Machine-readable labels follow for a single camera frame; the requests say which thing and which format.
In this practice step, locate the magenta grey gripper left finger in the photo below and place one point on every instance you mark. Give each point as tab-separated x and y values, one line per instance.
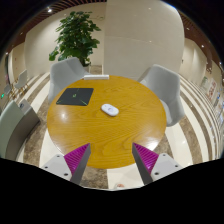
70	166

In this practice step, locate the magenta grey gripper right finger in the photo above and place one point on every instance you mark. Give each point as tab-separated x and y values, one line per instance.
153	166

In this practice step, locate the white computer mouse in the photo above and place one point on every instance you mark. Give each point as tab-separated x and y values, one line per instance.
110	110

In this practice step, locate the black mouse pad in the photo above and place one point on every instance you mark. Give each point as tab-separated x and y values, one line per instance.
75	96

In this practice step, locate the round wooden table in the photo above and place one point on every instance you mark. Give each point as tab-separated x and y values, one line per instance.
141	119

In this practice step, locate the grey armchair far left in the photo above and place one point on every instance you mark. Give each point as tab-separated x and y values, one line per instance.
17	121

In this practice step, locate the grey chair right back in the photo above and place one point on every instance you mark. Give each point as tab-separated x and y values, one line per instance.
165	84

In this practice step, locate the white box on table edge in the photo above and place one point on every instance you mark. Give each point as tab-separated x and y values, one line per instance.
96	77

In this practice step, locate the grey chair left back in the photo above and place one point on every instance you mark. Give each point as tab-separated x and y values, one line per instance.
64	73

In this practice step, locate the grey chair in background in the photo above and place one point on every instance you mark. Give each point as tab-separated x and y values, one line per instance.
22	80

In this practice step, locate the large green potted plant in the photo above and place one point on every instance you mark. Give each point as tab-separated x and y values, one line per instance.
75	38

